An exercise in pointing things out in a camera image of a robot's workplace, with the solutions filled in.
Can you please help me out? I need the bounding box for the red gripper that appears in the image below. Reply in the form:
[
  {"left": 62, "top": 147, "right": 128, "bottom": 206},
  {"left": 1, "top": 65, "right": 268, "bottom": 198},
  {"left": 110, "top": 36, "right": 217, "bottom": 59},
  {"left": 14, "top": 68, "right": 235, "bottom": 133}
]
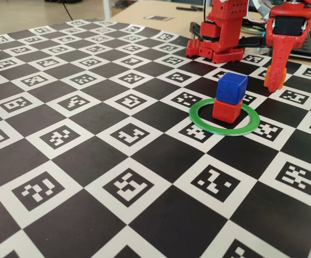
[{"left": 265, "top": 0, "right": 311, "bottom": 94}]

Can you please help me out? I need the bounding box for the orange cube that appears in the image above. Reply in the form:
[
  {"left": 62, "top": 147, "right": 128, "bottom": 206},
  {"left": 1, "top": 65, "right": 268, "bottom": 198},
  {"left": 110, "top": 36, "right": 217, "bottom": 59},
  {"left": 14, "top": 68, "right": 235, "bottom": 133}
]
[{"left": 263, "top": 66, "right": 287, "bottom": 89}]

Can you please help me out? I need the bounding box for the blue cube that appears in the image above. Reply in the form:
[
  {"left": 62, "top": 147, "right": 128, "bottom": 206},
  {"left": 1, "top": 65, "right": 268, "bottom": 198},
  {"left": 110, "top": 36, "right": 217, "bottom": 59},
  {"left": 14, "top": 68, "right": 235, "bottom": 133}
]
[{"left": 216, "top": 71, "right": 249, "bottom": 105}]

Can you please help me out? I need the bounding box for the red cube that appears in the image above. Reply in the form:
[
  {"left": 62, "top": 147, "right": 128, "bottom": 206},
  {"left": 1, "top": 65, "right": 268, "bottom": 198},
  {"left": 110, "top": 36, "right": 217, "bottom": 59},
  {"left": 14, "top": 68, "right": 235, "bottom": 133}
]
[{"left": 212, "top": 98, "right": 242, "bottom": 124}]

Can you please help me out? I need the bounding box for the black table clamp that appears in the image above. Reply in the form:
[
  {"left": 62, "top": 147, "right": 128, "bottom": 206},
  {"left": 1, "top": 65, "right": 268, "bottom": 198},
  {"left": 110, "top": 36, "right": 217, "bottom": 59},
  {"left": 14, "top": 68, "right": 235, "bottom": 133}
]
[
  {"left": 189, "top": 21, "right": 207, "bottom": 41},
  {"left": 237, "top": 37, "right": 273, "bottom": 51}
]

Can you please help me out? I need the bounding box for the black pen-like object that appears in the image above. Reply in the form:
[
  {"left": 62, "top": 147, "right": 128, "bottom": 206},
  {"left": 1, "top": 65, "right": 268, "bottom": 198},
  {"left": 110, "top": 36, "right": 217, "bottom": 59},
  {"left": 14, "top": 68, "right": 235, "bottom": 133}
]
[{"left": 176, "top": 5, "right": 203, "bottom": 12}]

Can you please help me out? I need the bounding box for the black white marker checkerboard mat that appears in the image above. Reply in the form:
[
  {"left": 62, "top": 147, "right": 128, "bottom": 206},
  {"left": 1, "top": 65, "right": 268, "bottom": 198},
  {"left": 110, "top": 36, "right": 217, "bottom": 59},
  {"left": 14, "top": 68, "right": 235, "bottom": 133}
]
[{"left": 0, "top": 18, "right": 311, "bottom": 258}]

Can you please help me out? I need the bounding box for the white table leg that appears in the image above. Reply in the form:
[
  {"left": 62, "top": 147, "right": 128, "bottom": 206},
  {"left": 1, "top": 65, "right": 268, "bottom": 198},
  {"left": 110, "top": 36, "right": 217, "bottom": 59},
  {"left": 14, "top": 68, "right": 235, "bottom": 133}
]
[{"left": 103, "top": 0, "right": 112, "bottom": 21}]

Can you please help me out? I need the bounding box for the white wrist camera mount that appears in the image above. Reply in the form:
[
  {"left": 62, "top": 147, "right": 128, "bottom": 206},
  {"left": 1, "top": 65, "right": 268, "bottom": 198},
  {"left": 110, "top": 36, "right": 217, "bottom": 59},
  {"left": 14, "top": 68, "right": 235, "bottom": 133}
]
[{"left": 251, "top": 0, "right": 282, "bottom": 17}]

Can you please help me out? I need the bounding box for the green flat ring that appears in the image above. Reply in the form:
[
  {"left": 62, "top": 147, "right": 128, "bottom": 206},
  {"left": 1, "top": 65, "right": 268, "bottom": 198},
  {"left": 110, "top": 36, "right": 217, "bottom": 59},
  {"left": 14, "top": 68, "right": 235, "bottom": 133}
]
[{"left": 189, "top": 98, "right": 260, "bottom": 137}]

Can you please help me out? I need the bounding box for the thin dark floor cable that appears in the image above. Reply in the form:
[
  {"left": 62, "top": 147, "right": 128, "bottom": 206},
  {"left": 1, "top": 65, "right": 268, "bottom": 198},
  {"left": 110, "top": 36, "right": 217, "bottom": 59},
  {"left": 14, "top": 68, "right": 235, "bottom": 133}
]
[{"left": 62, "top": 0, "right": 74, "bottom": 21}]

